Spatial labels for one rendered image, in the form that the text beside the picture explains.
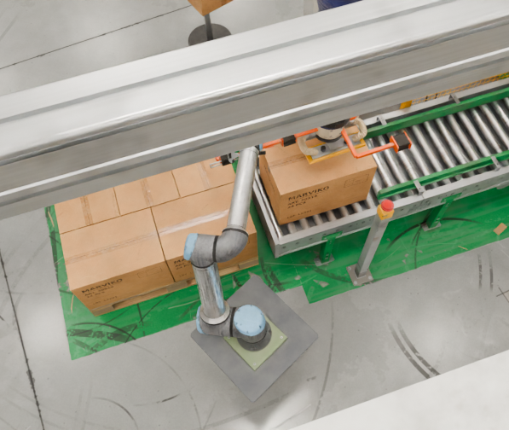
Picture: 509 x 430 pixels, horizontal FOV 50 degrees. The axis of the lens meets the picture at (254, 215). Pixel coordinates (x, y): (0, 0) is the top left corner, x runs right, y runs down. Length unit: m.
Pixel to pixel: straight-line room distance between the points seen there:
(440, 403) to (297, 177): 2.76
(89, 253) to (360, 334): 1.86
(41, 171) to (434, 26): 0.47
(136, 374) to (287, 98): 3.30
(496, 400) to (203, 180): 3.28
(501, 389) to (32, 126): 0.50
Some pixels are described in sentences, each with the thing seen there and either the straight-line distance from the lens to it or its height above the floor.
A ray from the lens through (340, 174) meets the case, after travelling 3.21.
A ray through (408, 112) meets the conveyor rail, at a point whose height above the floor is 0.59.
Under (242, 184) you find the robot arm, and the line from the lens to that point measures 2.41.
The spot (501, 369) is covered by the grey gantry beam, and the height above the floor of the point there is 3.22.
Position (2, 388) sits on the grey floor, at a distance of 4.11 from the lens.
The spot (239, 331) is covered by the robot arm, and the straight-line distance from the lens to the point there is 2.76.
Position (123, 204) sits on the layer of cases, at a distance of 3.67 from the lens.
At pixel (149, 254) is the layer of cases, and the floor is 0.54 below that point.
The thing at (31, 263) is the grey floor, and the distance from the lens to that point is 4.32.
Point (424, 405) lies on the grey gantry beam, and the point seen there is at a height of 3.22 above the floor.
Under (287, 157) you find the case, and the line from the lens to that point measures 3.25.
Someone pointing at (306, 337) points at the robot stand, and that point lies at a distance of 3.02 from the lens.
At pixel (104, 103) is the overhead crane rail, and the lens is 0.61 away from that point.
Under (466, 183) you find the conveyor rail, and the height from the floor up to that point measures 0.59.
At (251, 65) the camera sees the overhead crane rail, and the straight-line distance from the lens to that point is 0.62.
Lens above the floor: 3.67
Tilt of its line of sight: 63 degrees down
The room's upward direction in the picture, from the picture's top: 3 degrees counter-clockwise
